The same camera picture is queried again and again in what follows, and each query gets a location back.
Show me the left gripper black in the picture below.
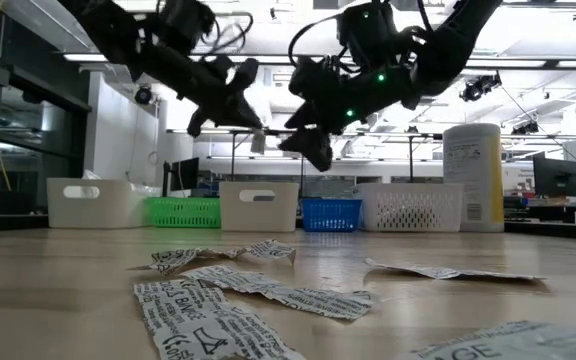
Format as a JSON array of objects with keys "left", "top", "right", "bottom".
[{"left": 132, "top": 44, "right": 264, "bottom": 138}]

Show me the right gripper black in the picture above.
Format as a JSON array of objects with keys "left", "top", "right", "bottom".
[{"left": 277, "top": 57, "right": 419, "bottom": 173}]

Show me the black computer monitor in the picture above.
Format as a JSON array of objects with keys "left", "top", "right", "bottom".
[
  {"left": 532, "top": 155, "right": 576, "bottom": 198},
  {"left": 161, "top": 157, "right": 201, "bottom": 197}
]

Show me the blue mesh basket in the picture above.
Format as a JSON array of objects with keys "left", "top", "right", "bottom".
[{"left": 299, "top": 197, "right": 363, "bottom": 233}]

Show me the green mesh basket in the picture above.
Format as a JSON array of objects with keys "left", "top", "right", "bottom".
[{"left": 143, "top": 196, "right": 222, "bottom": 230}]

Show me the white perforated basket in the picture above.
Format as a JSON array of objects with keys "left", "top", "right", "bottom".
[{"left": 352, "top": 182, "right": 464, "bottom": 234}]

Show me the white wipes canister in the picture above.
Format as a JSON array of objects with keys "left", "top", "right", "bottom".
[{"left": 441, "top": 122, "right": 506, "bottom": 234}]

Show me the black ceiling fixture cluster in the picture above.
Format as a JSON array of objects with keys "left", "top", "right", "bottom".
[{"left": 457, "top": 73, "right": 503, "bottom": 104}]

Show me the small black ceiling fixture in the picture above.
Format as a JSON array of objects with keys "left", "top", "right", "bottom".
[{"left": 511, "top": 121, "right": 542, "bottom": 136}]

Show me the dark cluttered background desk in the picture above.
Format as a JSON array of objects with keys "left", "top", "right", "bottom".
[{"left": 503, "top": 195, "right": 576, "bottom": 236}]

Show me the black frame background table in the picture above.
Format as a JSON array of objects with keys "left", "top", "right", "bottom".
[{"left": 228, "top": 128, "right": 307, "bottom": 197}]

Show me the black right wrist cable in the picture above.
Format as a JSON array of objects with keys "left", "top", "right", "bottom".
[{"left": 287, "top": 13, "right": 342, "bottom": 69}]

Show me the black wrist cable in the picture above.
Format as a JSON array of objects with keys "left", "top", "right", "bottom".
[
  {"left": 202, "top": 9, "right": 255, "bottom": 56},
  {"left": 287, "top": 13, "right": 342, "bottom": 69}
]

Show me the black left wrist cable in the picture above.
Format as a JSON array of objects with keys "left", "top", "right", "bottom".
[{"left": 202, "top": 9, "right": 255, "bottom": 56}]

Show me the black ceiling-mounted camera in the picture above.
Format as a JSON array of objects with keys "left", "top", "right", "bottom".
[{"left": 134, "top": 84, "right": 153, "bottom": 106}]

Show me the white plastic handled bin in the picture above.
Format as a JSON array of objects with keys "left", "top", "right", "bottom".
[
  {"left": 46, "top": 177, "right": 147, "bottom": 230},
  {"left": 217, "top": 181, "right": 300, "bottom": 233}
]

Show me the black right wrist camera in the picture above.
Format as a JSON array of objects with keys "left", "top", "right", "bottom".
[{"left": 336, "top": 2, "right": 399, "bottom": 64}]

